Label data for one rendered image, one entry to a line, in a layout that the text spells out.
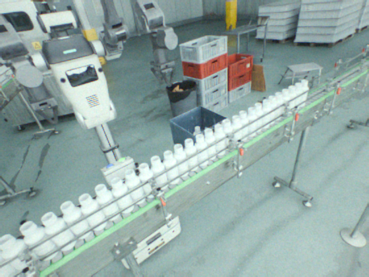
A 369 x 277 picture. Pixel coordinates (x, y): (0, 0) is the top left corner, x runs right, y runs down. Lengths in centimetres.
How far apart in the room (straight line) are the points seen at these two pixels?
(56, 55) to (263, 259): 188
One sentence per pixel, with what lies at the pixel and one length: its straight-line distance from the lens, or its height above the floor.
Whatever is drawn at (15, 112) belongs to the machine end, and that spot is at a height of 36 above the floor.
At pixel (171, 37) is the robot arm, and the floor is 158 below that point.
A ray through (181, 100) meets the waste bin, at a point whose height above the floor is 50.
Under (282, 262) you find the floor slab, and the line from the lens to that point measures 196.
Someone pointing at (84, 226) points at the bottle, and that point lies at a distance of 93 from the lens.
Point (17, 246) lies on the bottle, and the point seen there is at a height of 113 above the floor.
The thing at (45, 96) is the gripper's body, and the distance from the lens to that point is 82.
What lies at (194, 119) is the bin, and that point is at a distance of 176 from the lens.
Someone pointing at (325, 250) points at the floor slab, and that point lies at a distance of 210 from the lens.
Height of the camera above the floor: 171
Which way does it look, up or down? 35 degrees down
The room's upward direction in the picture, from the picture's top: 9 degrees counter-clockwise
